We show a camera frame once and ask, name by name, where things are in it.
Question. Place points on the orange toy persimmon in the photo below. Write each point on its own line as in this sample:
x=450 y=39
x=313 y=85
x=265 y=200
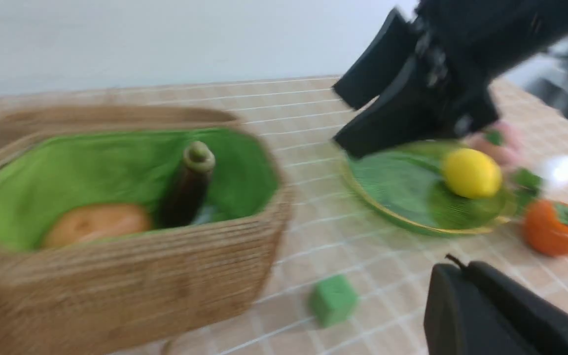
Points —
x=545 y=227

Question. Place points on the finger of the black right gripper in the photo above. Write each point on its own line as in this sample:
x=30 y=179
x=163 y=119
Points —
x=389 y=70
x=375 y=129

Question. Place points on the woven rattan basket lid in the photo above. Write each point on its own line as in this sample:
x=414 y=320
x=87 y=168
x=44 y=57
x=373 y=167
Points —
x=19 y=123

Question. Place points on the pink toy peach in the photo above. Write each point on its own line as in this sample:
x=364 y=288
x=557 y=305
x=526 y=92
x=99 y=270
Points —
x=501 y=141

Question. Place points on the tan toy potato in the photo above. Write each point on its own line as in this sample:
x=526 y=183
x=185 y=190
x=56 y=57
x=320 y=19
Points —
x=97 y=222

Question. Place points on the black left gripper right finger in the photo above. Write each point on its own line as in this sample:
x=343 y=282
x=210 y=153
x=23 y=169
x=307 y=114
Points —
x=542 y=324

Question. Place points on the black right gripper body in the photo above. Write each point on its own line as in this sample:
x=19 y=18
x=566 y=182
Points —
x=483 y=39

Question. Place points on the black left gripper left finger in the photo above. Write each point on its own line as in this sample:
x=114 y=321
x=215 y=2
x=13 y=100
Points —
x=470 y=309

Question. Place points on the white toy radish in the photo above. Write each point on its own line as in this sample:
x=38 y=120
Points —
x=550 y=176

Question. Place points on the green glass leaf plate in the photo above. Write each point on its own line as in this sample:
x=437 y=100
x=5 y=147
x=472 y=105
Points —
x=405 y=184

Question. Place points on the yellow toy lemon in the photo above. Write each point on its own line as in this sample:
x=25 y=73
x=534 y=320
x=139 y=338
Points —
x=471 y=173

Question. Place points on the green foam cube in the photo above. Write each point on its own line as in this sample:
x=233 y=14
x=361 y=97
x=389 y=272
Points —
x=332 y=300

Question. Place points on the purple toy eggplant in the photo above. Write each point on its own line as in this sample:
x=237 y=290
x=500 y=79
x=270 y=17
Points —
x=187 y=191

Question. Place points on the woven rattan basket green lining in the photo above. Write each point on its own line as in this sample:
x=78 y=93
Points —
x=112 y=240

